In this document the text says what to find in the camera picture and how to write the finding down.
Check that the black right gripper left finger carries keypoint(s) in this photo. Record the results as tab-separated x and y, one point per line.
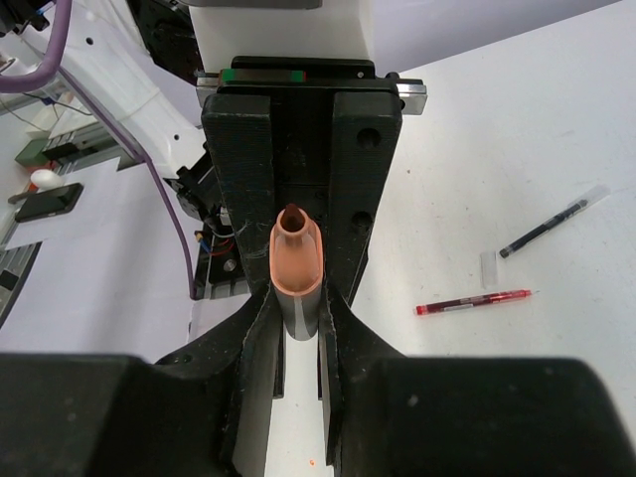
203	410

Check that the white egg-shaped object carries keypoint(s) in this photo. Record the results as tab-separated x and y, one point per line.
44	179

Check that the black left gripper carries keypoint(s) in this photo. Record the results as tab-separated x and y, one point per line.
300	116

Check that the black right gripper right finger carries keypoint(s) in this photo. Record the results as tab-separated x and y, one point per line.
386	414

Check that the red pen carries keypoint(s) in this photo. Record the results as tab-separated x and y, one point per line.
472	302

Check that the black smartphone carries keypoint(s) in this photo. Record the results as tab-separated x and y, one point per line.
51	203

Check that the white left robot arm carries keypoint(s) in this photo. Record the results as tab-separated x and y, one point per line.
138	68

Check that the black pen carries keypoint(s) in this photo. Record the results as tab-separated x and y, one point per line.
575	207

